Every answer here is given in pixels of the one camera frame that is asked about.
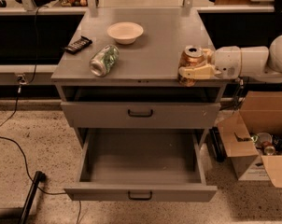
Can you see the black snack bar packet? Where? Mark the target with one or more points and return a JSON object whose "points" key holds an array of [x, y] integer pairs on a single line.
{"points": [[78, 45]]}

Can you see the white bowl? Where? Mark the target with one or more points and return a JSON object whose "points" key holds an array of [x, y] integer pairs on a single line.
{"points": [[125, 33]]}

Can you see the closed upper grey drawer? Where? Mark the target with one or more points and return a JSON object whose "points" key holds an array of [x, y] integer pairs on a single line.
{"points": [[140, 115]]}

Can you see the cans in cardboard box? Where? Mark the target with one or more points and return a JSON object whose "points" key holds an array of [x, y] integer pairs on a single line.
{"points": [[268, 144]]}

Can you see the orange soda can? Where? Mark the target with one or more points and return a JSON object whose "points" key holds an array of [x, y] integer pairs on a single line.
{"points": [[191, 57]]}

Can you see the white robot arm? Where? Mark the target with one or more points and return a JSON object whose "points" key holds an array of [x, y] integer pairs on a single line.
{"points": [[260, 63]]}

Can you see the black metal stand leg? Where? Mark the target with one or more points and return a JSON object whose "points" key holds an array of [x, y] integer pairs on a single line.
{"points": [[39, 177]]}

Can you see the open lower grey drawer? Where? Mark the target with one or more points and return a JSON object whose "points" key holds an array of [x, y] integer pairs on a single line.
{"points": [[147, 165]]}

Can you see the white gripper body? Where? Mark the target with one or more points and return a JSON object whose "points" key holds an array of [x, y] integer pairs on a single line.
{"points": [[227, 62]]}

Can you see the cardboard box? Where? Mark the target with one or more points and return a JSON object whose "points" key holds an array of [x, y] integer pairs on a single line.
{"points": [[261, 112]]}

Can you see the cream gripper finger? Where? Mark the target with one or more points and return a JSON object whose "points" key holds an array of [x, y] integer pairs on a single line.
{"points": [[209, 55], [206, 71]]}

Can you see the green soda can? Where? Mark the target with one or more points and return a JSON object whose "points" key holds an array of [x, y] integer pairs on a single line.
{"points": [[102, 62]]}

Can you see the grey drawer cabinet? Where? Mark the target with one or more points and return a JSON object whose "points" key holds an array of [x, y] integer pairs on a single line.
{"points": [[146, 71]]}

